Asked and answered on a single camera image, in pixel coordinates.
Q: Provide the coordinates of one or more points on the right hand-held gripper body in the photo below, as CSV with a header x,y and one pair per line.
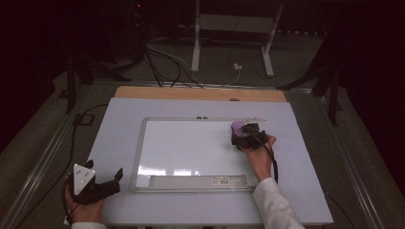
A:
x,y
254,140

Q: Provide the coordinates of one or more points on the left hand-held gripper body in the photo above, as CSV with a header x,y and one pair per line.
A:
x,y
84,179

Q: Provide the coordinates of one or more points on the purple and black whiteboard eraser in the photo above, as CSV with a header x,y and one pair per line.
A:
x,y
238,127

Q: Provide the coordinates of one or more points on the person's left hand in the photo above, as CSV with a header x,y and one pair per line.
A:
x,y
84,211

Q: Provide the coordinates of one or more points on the white label sticker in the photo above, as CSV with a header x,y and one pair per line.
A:
x,y
220,180

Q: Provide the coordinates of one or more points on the black square floor plate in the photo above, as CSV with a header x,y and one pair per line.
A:
x,y
83,119

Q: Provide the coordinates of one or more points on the white table cover sheet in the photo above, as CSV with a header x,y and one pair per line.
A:
x,y
121,127

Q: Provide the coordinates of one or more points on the white plug adapter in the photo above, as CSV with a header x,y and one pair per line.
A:
x,y
237,66

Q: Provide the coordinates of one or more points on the black stand legs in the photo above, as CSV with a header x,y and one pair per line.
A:
x,y
332,92
70,86

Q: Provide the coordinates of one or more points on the grey metal stand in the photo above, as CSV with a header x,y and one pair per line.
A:
x,y
235,23

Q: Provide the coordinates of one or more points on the dark equipment rack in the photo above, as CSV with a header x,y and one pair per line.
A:
x,y
133,28

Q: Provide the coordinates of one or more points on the whiteboard with grey frame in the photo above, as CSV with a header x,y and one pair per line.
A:
x,y
191,149

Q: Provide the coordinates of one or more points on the metal floor rail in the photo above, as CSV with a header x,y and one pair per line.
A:
x,y
356,178
38,171

